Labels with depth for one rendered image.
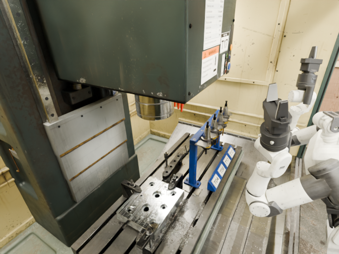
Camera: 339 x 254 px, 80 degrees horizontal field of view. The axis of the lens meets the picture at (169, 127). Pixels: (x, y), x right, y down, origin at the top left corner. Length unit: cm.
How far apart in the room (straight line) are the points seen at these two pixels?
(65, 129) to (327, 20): 159
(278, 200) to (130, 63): 75
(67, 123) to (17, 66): 31
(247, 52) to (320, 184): 109
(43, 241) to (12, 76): 107
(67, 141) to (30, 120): 19
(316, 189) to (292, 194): 8
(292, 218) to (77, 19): 142
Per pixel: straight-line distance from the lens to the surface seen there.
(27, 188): 151
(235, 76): 174
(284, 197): 94
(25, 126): 107
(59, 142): 111
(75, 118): 112
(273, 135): 71
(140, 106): 79
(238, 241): 131
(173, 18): 59
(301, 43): 165
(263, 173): 84
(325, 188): 90
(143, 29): 65
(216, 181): 131
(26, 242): 175
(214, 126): 122
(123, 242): 112
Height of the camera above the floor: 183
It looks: 29 degrees down
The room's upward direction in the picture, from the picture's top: 2 degrees counter-clockwise
